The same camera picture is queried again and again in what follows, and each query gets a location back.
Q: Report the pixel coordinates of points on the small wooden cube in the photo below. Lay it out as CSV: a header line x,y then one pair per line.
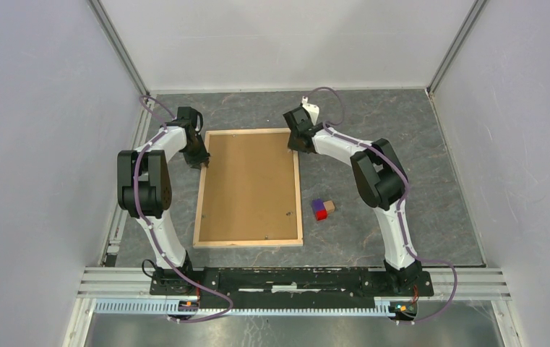
x,y
329,206

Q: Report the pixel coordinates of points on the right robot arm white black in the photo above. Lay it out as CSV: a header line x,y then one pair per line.
x,y
380,180

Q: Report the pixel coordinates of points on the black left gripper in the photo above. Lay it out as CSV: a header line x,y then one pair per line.
x,y
202,157

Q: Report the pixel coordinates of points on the light wooden picture frame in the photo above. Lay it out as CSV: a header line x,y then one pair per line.
x,y
250,243

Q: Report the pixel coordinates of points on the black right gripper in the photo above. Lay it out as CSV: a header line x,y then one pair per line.
x,y
290,144

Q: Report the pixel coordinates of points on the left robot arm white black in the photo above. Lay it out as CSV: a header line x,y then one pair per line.
x,y
144,189

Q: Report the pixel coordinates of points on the brown cardboard backing board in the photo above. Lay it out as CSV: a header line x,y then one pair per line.
x,y
250,191

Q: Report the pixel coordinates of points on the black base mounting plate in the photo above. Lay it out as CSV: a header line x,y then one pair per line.
x,y
293,287

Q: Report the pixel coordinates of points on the red and purple block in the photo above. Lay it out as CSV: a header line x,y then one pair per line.
x,y
319,209

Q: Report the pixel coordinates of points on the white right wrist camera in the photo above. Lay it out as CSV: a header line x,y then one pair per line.
x,y
311,109

